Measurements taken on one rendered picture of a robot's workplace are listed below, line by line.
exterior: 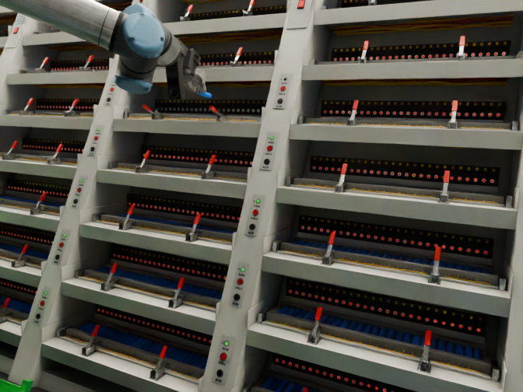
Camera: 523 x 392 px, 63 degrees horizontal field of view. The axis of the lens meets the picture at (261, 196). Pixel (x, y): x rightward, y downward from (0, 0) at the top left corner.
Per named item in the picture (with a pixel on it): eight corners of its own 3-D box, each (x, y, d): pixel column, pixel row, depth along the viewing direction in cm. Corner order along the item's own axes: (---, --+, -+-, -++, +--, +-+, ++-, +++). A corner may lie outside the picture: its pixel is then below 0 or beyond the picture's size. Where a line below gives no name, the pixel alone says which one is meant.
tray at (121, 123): (261, 138, 132) (262, 106, 131) (112, 131, 158) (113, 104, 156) (285, 140, 151) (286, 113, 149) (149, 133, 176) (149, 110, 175)
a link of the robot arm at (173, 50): (168, 57, 116) (139, 57, 120) (177, 66, 120) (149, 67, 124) (175, 28, 118) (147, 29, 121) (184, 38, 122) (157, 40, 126)
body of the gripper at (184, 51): (202, 59, 133) (182, 36, 122) (196, 84, 131) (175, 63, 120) (182, 59, 136) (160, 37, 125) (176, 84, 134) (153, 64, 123)
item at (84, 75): (109, 82, 166) (110, 46, 164) (7, 84, 191) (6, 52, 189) (144, 89, 184) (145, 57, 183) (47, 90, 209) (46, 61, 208)
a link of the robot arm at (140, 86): (114, 72, 100) (124, 26, 103) (110, 92, 111) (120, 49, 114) (154, 83, 104) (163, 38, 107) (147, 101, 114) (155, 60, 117)
